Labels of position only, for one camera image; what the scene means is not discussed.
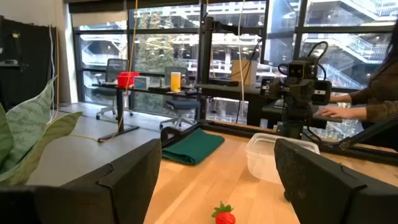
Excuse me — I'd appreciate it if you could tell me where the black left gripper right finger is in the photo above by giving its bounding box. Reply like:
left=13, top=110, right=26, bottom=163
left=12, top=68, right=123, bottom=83
left=274, top=138, right=398, bottom=224

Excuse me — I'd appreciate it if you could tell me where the person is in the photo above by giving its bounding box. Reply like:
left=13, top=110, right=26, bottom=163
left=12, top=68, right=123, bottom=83
left=348, top=21, right=398, bottom=131

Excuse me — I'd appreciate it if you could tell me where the red plastic box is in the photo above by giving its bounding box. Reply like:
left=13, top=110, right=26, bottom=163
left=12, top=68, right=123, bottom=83
left=117, top=71, right=140, bottom=88

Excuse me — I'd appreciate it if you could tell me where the black office desk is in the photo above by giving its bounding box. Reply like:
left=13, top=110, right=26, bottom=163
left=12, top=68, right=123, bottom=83
left=91, top=82, right=203, bottom=143

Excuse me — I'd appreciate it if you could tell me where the red toy strawberry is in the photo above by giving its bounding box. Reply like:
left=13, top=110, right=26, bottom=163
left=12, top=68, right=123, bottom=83
left=211, top=201, right=236, bottom=224

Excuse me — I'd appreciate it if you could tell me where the black cabinet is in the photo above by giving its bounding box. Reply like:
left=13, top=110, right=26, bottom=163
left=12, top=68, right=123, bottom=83
left=0, top=17, right=58, bottom=110

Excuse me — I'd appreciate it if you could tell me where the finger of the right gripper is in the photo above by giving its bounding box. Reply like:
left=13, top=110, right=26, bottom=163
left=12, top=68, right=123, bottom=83
left=260, top=77, right=282, bottom=100
left=312, top=80, right=333, bottom=106

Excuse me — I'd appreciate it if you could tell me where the clear plastic tupperware container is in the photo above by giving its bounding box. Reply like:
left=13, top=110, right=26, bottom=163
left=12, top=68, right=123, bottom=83
left=244, top=133, right=321, bottom=185

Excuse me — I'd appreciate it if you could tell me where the person's hand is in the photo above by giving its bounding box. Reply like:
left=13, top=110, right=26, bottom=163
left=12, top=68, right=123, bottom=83
left=316, top=106, right=346, bottom=119

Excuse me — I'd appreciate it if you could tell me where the person's forearm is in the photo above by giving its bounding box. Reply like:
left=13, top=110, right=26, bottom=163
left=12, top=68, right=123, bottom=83
left=329, top=93, right=354, bottom=104
left=341, top=107, right=368, bottom=121

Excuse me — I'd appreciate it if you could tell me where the white hanging cable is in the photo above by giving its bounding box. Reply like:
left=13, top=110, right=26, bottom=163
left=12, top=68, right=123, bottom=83
left=237, top=0, right=246, bottom=103

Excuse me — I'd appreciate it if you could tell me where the dark panelled desk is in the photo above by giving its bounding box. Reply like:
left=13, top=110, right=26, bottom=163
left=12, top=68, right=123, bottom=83
left=194, top=81, right=280, bottom=127

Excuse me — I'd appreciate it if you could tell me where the yellow cylindrical container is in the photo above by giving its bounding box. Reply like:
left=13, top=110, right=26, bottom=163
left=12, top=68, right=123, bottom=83
left=170, top=72, right=182, bottom=92

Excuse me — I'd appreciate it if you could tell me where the yellow hanging cable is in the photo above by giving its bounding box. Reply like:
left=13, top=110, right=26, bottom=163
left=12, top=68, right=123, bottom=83
left=70, top=0, right=139, bottom=142

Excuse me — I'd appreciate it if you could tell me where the right arm wrist camera box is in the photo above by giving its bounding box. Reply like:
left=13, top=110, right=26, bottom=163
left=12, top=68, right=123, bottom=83
left=286, top=58, right=318, bottom=79

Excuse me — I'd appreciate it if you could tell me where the green striped-leaf plant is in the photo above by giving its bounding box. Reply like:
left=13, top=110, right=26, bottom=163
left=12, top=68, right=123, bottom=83
left=0, top=76, right=83, bottom=187

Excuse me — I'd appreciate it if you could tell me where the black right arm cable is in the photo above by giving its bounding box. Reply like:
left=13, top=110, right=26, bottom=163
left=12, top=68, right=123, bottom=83
left=306, top=40, right=329, bottom=81

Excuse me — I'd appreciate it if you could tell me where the folded dark green cloth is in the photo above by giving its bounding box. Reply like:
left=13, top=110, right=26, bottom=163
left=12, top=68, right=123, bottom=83
left=161, top=128, right=225, bottom=166

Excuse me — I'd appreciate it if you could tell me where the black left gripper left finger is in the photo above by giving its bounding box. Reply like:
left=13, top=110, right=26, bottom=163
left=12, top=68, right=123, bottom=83
left=0, top=138, right=162, bottom=224

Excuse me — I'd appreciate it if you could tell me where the small white display device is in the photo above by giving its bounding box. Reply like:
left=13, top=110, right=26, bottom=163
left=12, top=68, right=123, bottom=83
left=133, top=75, right=151, bottom=90

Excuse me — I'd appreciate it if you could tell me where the brown cardboard box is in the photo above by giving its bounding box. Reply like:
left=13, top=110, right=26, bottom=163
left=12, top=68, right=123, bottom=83
left=230, top=59, right=258, bottom=85

